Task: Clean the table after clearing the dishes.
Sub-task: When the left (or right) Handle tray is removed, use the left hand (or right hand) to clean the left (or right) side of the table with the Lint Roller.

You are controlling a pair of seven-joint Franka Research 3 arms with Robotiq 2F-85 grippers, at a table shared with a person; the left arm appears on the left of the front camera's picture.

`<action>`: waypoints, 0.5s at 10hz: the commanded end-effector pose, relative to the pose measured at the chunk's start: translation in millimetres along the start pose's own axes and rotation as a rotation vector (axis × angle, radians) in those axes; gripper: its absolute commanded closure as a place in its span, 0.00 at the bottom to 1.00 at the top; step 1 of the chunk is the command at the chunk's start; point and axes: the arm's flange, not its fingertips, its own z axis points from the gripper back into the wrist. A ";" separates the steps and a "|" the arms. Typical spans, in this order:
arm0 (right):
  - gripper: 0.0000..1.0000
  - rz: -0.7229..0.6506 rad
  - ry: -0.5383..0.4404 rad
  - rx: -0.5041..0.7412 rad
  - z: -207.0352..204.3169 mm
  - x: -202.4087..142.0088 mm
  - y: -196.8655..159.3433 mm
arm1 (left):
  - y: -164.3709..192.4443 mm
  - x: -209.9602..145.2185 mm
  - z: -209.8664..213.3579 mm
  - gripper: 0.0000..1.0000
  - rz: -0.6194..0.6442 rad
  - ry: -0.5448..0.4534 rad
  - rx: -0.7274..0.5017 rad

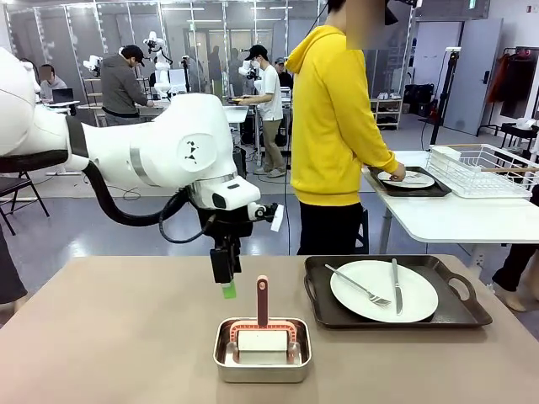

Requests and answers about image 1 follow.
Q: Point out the yellow sleeved right forearm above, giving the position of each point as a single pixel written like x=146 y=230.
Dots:
x=379 y=157

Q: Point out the white round plate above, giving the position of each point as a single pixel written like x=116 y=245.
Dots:
x=421 y=182
x=417 y=294

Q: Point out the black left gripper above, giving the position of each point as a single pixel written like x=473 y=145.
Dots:
x=225 y=227

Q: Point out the rectangular steel tray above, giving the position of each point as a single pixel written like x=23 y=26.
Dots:
x=261 y=372

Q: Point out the barefoot person in black trousers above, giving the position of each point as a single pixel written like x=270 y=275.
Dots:
x=511 y=269

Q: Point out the black folding chair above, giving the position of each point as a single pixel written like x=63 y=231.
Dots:
x=17 y=185

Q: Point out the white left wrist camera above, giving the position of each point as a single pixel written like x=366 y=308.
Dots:
x=262 y=210

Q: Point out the black bags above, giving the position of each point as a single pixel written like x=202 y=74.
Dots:
x=419 y=99

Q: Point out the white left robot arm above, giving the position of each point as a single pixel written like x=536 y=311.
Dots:
x=168 y=139

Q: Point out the person in white t-shirt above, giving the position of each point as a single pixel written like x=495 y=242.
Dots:
x=269 y=97

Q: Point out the dark hanging garment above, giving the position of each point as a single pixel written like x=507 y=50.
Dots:
x=520 y=88

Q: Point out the seated person in grey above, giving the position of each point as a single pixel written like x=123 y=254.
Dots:
x=52 y=84

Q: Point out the man in grey hoodie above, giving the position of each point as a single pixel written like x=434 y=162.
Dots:
x=120 y=88

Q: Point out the grey door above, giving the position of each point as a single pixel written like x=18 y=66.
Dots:
x=476 y=84

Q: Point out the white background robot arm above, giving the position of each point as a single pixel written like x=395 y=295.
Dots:
x=93 y=65
x=160 y=76

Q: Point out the black laptop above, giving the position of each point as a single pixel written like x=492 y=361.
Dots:
x=63 y=96

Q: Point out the black speaker box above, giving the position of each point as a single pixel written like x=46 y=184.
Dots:
x=240 y=162

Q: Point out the black tripod stand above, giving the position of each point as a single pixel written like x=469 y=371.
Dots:
x=448 y=84

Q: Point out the person's right hand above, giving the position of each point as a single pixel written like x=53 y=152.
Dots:
x=398 y=171

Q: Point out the white shoe rack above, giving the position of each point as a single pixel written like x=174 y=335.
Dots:
x=389 y=111

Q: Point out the orange hanging garment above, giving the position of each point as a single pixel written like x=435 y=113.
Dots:
x=499 y=80

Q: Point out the black clothes rack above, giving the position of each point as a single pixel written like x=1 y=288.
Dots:
x=516 y=50

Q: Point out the black cart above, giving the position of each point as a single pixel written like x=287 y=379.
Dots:
x=520 y=136

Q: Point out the person in dark cap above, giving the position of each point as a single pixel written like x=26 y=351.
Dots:
x=283 y=73

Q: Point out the person in yellow hoodie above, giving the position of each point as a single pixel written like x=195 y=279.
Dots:
x=328 y=126

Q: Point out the silver table knife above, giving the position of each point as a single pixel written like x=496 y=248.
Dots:
x=396 y=290

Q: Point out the white side table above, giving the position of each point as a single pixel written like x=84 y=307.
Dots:
x=463 y=219

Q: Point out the flat black tray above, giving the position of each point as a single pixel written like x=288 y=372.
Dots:
x=438 y=190

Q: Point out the white desk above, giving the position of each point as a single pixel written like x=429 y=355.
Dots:
x=59 y=107

